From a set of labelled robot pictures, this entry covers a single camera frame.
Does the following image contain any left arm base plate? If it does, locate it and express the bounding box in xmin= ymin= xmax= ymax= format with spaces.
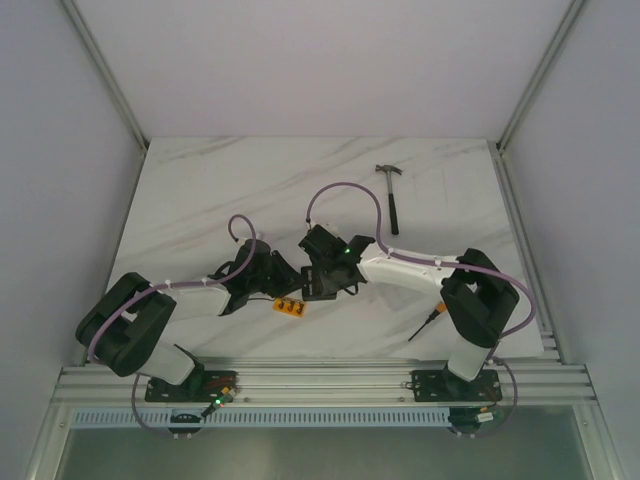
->
xmin=145 ymin=370 xmax=237 ymax=403

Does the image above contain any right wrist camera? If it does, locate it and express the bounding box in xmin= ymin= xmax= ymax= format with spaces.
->
xmin=316 ymin=223 xmax=340 ymax=237

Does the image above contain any claw hammer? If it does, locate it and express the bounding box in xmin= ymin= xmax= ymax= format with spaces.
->
xmin=375 ymin=164 xmax=403 ymax=236

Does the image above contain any white cable duct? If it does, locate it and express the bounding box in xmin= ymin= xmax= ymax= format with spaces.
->
xmin=71 ymin=407 xmax=497 ymax=429

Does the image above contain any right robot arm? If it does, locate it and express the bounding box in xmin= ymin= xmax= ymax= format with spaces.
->
xmin=299 ymin=225 xmax=520 ymax=399

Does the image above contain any aluminium rail frame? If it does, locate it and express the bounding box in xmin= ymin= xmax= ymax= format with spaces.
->
xmin=52 ymin=359 xmax=596 ymax=406

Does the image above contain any orange terminal block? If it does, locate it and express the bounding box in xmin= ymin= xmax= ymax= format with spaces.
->
xmin=272 ymin=297 xmax=306 ymax=318

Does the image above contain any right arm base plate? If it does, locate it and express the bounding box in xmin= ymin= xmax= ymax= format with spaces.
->
xmin=406 ymin=368 xmax=503 ymax=402

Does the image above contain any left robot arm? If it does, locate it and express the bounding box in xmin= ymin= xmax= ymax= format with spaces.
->
xmin=75 ymin=240 xmax=303 ymax=402

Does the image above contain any orange handled screwdriver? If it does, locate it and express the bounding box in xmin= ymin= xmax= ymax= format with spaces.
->
xmin=408 ymin=302 xmax=447 ymax=342

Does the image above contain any black fuse box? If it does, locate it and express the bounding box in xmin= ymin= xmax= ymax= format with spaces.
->
xmin=301 ymin=266 xmax=343 ymax=302

